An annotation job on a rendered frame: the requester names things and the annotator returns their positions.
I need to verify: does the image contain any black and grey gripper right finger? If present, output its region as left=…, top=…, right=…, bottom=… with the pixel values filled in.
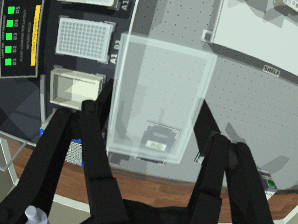
left=187, top=99, right=274, bottom=224

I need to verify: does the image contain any white ready button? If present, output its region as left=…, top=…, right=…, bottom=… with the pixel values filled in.
left=257, top=168, right=278, bottom=200

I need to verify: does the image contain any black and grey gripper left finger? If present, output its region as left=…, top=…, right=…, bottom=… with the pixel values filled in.
left=0, top=78, right=132, bottom=224

